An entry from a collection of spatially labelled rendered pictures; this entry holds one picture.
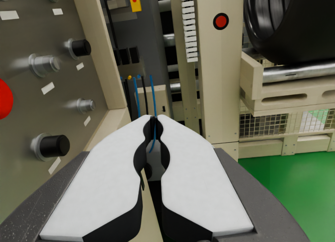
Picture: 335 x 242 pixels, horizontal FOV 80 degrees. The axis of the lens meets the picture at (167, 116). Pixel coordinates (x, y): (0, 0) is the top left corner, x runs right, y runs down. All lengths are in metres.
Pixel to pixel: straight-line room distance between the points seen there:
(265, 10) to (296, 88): 0.46
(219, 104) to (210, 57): 0.17
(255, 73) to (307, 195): 1.10
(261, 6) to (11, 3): 0.90
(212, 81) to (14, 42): 0.54
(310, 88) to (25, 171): 0.68
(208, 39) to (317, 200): 1.20
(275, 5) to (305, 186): 1.10
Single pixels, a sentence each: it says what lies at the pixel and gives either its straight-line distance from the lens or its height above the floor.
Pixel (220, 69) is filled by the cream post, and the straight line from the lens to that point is 0.69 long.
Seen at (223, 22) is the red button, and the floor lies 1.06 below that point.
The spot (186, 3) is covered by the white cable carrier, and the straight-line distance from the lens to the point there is 0.66.
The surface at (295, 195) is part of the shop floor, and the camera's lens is 1.54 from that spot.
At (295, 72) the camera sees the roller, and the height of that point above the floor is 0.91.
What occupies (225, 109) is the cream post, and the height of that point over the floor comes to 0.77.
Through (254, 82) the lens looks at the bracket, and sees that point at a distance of 0.61.
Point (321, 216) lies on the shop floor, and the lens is 1.50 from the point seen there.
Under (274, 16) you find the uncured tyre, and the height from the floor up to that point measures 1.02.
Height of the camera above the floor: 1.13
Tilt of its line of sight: 29 degrees down
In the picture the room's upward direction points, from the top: 9 degrees counter-clockwise
